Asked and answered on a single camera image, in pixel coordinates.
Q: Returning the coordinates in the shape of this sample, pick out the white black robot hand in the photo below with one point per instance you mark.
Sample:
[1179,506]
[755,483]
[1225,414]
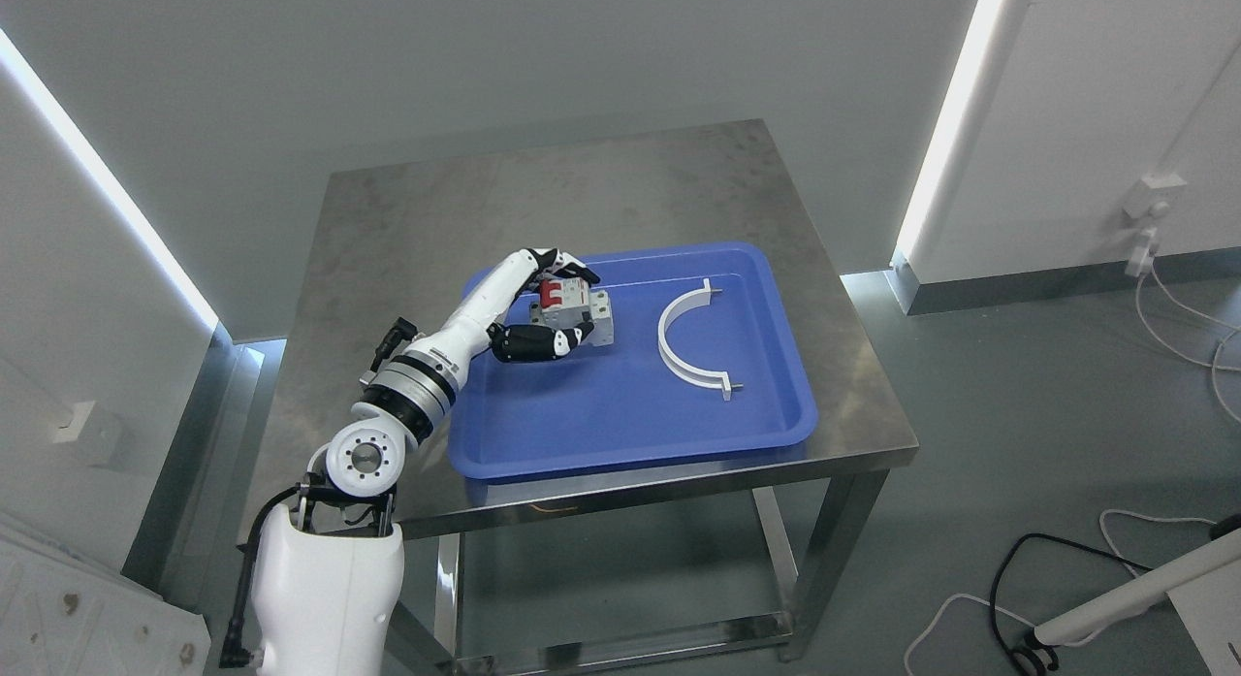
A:
[504,312]

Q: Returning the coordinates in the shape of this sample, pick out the grey circuit breaker red switch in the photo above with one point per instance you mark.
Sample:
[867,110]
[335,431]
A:
[566,303]

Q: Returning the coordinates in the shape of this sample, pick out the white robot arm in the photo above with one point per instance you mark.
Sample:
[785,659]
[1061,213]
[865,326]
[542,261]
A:
[322,561]

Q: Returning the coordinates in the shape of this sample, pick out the stainless steel table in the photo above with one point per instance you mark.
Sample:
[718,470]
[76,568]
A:
[401,239]

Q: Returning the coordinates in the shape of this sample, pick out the blue plastic tray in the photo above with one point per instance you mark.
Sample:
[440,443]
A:
[604,408]

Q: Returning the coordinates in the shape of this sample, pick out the white panel bottom left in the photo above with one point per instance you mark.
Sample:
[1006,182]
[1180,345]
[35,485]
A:
[64,614]

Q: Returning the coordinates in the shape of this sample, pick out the white stand leg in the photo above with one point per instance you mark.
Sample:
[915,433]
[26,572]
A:
[1203,585]

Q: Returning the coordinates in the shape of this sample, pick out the white half-ring pipe clamp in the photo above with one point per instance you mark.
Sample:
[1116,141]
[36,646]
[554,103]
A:
[690,337]

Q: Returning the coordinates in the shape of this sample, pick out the white wall box left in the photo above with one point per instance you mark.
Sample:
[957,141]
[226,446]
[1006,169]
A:
[92,436]

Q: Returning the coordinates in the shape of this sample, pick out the white wall socket with plug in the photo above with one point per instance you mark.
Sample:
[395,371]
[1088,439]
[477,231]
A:
[1150,200]

